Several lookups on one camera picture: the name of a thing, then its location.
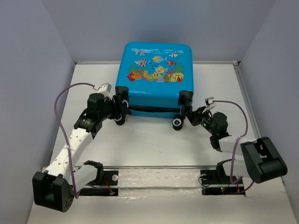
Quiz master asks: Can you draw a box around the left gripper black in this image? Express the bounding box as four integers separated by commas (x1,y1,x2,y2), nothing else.
99,95,129,121

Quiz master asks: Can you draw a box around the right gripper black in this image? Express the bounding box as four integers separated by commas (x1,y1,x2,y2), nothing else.
184,105,216,135

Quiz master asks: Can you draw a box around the blue kids suitcase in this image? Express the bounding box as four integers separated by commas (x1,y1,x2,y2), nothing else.
115,42,194,131

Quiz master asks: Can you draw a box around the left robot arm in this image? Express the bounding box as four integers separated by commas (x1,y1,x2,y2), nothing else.
32,93,129,212

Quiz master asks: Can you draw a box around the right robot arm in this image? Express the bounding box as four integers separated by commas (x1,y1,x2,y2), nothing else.
180,105,288,183

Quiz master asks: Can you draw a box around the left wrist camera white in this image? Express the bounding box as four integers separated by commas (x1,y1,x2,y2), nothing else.
97,83,112,99

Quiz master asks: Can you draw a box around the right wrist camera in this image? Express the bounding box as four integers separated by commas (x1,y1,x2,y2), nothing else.
203,97,216,113

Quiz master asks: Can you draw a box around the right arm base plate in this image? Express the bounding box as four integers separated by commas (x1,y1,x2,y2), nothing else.
198,169,245,196

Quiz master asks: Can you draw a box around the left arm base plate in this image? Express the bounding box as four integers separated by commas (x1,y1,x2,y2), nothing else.
79,170,119,196

